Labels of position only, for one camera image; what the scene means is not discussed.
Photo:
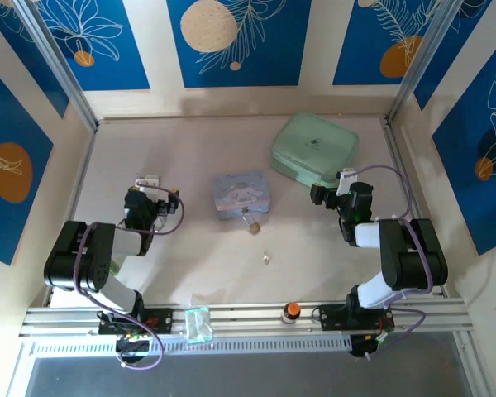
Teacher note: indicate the blue floral wall panel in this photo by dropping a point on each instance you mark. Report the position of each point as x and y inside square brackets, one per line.
[8, 124]
[363, 25]
[252, 70]
[471, 186]
[107, 74]

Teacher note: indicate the gold padlock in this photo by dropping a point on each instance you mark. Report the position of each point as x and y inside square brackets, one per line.
[254, 228]

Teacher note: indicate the aluminium frame post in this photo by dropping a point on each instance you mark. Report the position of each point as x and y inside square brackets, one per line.
[60, 62]
[419, 62]

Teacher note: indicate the mint green zip case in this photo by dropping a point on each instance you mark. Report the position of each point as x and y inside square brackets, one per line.
[314, 144]

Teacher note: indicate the small metal key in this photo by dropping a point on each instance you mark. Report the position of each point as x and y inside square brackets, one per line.
[265, 259]

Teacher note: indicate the orange capped small bottle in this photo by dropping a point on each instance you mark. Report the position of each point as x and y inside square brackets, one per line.
[291, 309]

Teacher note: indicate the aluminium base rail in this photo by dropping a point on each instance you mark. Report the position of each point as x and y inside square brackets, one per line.
[248, 316]

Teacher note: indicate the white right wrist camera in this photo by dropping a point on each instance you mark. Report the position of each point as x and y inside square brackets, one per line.
[346, 178]

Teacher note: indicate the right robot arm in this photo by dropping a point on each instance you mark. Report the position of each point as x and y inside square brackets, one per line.
[368, 235]

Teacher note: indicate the clear plastic bag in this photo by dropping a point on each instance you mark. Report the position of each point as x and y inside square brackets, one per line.
[197, 324]

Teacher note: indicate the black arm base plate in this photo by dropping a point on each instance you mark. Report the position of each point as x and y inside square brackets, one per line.
[161, 320]
[332, 316]

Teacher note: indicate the aluminium table side rail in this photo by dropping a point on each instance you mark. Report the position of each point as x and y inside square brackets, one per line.
[84, 165]
[397, 144]

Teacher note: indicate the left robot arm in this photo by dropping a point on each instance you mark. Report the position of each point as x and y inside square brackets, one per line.
[128, 242]

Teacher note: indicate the lilac cartoon dog box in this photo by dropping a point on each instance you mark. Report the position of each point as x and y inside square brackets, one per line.
[239, 186]

